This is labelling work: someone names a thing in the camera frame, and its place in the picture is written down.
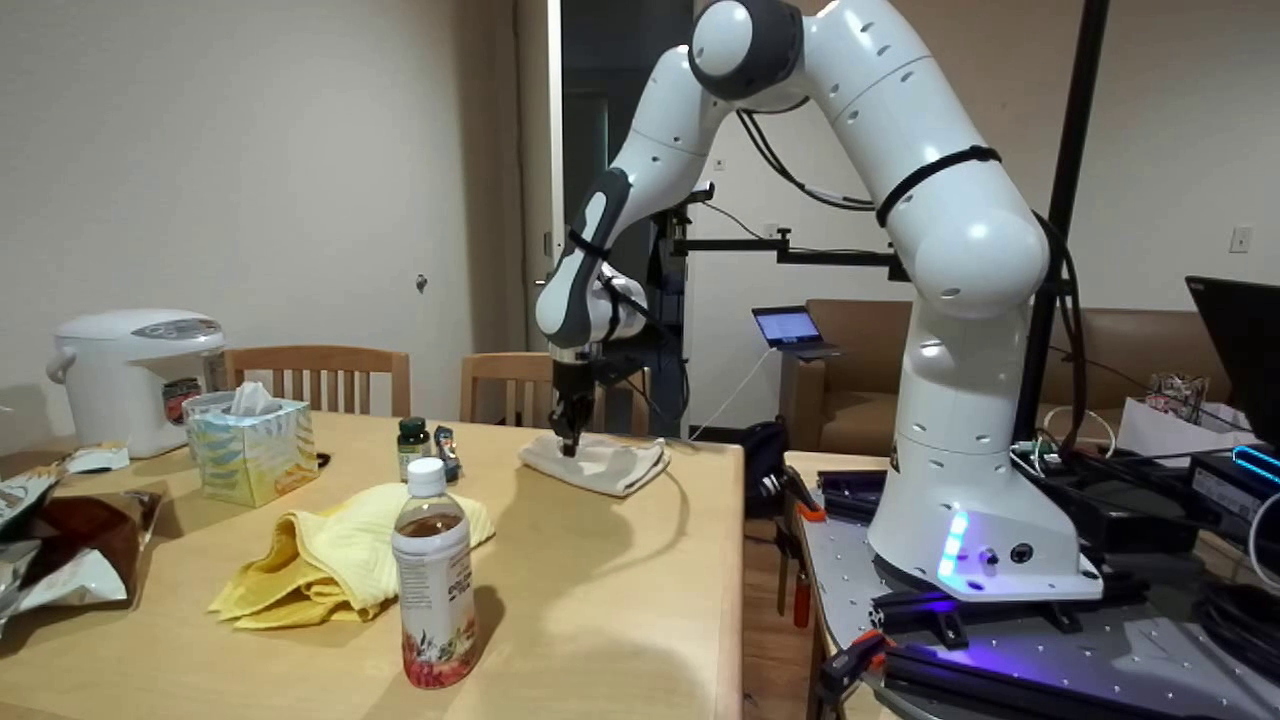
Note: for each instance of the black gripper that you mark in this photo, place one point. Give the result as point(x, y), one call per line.
point(593, 370)

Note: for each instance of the white wiping cloth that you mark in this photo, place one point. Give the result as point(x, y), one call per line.
point(612, 465)

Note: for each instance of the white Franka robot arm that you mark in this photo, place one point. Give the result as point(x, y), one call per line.
point(962, 266)

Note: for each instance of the yellow towel cloth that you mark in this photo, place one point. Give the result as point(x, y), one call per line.
point(334, 560)

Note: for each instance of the wooden slat-back chair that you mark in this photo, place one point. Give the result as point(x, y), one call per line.
point(505, 360)
point(323, 358)

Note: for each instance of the small green pill bottle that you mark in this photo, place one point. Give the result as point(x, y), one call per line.
point(414, 454)

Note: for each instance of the tea bottle with white cap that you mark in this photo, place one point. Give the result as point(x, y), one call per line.
point(435, 586)

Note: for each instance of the small lit tablet screen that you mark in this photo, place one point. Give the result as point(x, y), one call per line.
point(785, 326)

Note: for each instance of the brown sofa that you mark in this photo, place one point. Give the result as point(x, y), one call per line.
point(855, 385)

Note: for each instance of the striped tissue box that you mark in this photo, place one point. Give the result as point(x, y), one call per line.
point(253, 454)

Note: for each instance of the white electric water boiler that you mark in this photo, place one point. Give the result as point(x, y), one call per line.
point(127, 385)

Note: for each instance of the brown snack bag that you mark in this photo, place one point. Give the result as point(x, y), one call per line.
point(103, 525)

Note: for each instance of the white crumpled snack bag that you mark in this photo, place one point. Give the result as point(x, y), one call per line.
point(65, 586)

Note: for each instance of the silver snack bag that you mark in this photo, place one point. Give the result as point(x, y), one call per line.
point(22, 500)

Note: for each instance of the black vertical stand pole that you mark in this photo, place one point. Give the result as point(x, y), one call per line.
point(1075, 133)

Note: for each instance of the black box with blue light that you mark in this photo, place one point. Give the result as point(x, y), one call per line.
point(1241, 495)

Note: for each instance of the black monitor screen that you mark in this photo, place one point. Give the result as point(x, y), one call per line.
point(1245, 347)

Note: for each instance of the small dark wall hook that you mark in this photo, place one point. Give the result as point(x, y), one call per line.
point(421, 280)

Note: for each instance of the black horizontal camera arm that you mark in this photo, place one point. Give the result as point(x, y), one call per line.
point(826, 252)

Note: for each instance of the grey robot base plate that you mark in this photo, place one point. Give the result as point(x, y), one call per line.
point(1133, 665)

